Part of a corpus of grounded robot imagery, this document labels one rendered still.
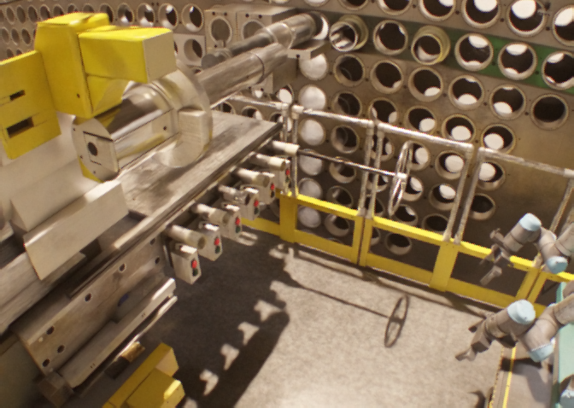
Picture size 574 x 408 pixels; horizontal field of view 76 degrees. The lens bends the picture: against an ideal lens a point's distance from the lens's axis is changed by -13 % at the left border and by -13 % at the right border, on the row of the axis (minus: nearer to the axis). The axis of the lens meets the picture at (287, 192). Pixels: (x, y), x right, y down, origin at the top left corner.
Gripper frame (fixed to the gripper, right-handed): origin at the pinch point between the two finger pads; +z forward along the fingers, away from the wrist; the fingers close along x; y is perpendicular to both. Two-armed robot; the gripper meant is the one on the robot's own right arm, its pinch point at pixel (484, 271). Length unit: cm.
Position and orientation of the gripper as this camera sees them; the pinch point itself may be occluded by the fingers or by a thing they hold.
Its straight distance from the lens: 189.0
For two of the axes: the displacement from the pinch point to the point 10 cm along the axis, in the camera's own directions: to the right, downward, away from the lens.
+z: -4.1, 7.4, 5.4
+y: 8.3, 5.5, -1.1
